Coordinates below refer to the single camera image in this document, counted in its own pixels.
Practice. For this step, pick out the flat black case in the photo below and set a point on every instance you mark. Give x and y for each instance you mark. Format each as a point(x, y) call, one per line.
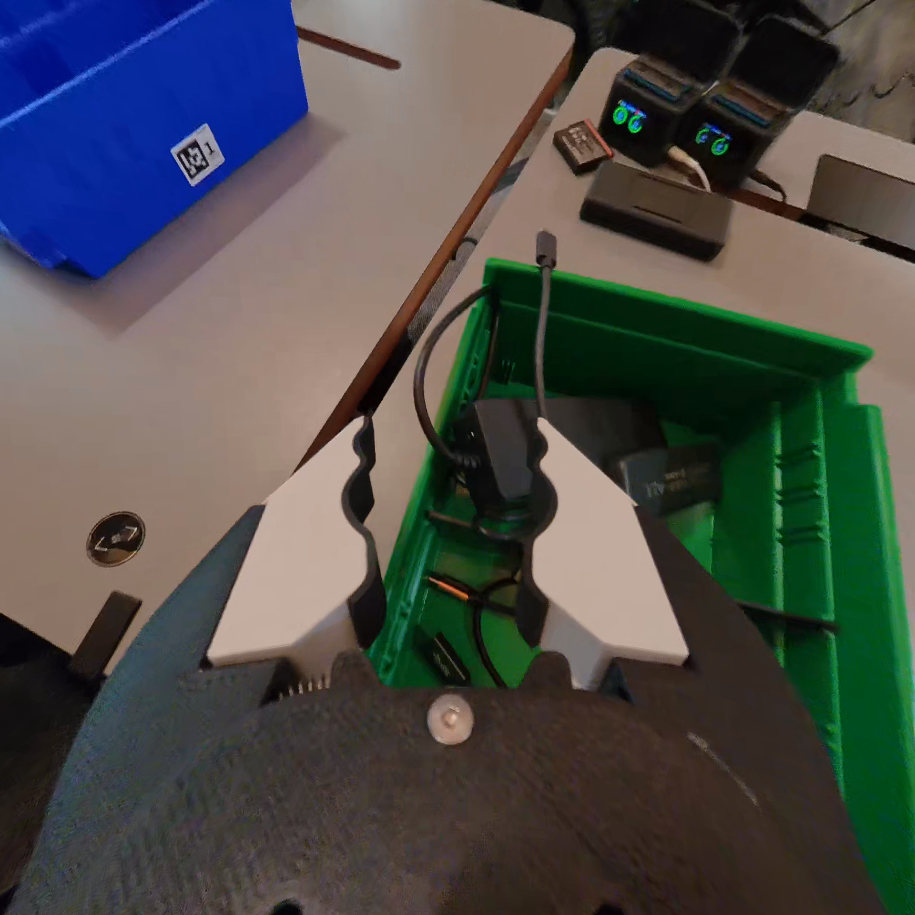
point(657, 214)

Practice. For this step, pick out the black camera battery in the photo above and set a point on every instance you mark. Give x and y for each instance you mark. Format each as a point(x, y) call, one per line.
point(582, 146)

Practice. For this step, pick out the green plastic bin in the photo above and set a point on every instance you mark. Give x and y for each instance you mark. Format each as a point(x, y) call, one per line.
point(808, 500)

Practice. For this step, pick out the blue bin with square tag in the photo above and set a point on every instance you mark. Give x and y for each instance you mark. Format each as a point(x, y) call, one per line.
point(107, 143)

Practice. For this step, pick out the black battery charger case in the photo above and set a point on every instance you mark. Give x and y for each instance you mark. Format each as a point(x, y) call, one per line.
point(661, 143)
point(740, 161)

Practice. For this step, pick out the small black adapter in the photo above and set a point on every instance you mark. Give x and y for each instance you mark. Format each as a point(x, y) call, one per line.
point(449, 661)

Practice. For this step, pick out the black box with white print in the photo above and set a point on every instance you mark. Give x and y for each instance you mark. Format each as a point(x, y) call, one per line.
point(665, 475)

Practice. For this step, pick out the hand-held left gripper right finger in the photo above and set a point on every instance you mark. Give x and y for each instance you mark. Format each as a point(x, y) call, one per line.
point(607, 572)

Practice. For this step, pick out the black desk lever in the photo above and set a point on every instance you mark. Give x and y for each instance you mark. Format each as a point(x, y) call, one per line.
point(107, 633)

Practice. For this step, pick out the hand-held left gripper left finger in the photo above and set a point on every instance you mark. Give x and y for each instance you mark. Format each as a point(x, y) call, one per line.
point(293, 572)

